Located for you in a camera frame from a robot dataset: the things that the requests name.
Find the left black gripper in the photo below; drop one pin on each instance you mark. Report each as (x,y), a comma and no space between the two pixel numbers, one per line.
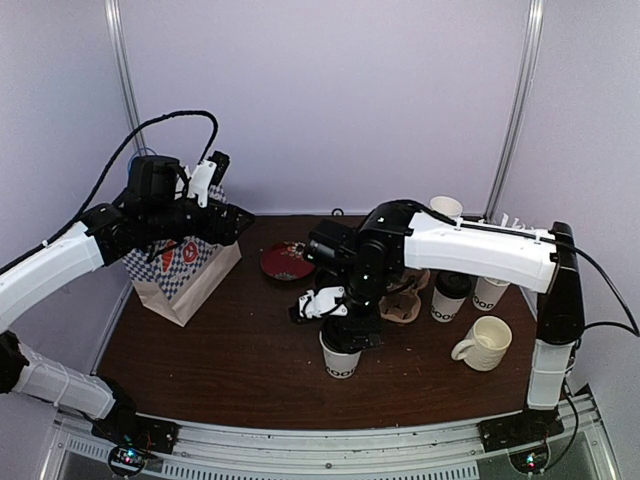
(226,234)

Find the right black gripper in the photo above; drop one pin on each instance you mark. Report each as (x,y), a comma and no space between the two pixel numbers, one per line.
(370,322)

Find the brown cardboard cup carrier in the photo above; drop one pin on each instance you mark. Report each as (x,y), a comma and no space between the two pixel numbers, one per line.
(402,303)

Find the white paper coffee cup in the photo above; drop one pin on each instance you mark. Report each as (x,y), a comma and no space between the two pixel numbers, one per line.
(443,308)

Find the blue checkered paper bag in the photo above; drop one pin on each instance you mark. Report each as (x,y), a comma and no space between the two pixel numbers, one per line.
(174,279)

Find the black plastic cup lid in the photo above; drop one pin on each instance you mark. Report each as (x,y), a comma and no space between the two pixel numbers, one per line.
(453,284)

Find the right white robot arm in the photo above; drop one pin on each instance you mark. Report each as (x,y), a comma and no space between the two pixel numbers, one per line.
(402,234)

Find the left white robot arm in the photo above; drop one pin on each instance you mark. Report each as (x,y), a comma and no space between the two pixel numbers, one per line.
(102,236)

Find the red floral plate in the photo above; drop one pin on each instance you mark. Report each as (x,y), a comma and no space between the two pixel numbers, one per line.
(284,261)

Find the white ceramic mug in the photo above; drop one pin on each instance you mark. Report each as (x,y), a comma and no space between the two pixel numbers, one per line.
(484,345)

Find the white cup holding straws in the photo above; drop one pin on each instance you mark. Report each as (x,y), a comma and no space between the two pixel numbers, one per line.
(488,292)

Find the stack of white paper cups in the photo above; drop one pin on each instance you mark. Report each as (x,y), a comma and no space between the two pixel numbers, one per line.
(447,206)

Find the bundle of white wrapped straws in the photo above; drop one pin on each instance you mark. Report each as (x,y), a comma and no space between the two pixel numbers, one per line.
(506,222)

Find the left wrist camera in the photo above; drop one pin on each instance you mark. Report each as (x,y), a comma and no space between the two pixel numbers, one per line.
(208,172)

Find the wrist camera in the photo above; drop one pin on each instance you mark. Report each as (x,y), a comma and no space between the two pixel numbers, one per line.
(208,172)
(318,305)

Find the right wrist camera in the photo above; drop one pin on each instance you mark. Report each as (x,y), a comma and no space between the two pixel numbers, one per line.
(318,305)

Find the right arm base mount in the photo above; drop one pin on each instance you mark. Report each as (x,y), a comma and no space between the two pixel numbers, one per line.
(525,439)

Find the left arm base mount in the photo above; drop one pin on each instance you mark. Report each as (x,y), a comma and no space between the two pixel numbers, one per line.
(138,444)

